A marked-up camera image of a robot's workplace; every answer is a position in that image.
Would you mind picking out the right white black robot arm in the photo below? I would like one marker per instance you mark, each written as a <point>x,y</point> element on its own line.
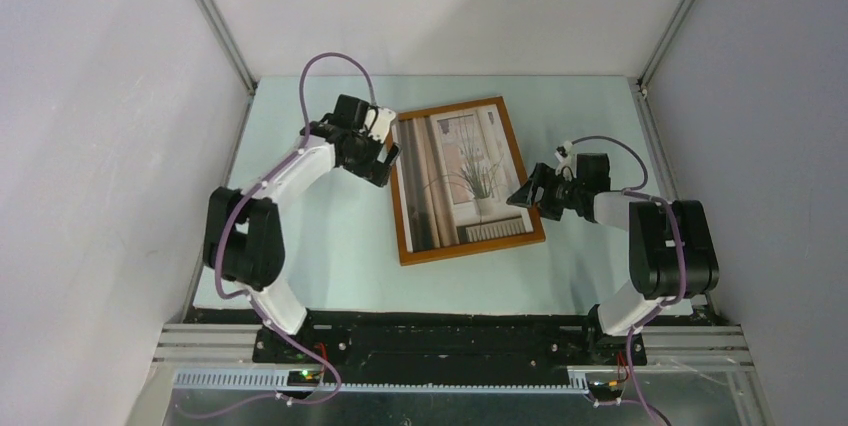
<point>671,256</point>

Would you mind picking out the left aluminium corner profile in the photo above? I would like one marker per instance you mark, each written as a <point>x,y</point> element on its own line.
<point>226,40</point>

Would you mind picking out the right aluminium corner profile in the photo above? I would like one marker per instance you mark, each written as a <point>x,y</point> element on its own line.
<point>671,30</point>

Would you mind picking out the wooden picture frame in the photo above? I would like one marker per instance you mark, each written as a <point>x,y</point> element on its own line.
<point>464,252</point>

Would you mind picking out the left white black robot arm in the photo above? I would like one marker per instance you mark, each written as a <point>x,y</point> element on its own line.
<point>243,238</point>

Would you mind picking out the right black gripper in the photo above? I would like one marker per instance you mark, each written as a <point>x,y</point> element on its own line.
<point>545,177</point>

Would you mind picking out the aluminium corner profile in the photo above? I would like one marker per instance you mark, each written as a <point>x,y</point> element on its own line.
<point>671,30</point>
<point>226,40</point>

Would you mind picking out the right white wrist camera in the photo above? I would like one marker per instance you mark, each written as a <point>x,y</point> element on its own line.
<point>565,157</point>

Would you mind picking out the front aluminium rail frame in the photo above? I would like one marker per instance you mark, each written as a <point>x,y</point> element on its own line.
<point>668,348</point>

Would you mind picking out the grey slotted cable duct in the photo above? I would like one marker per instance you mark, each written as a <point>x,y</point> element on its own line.
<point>281,381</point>

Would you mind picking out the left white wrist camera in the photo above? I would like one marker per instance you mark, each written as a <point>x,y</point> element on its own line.
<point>378,122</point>

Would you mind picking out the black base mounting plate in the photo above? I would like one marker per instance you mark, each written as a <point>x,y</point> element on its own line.
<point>454,350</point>

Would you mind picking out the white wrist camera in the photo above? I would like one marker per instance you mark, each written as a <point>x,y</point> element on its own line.
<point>378,122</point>
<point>565,157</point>

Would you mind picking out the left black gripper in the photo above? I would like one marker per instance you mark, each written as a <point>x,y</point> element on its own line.
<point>374,170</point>

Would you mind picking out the window plant photo print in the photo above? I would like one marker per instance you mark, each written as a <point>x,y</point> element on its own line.
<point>464,181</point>

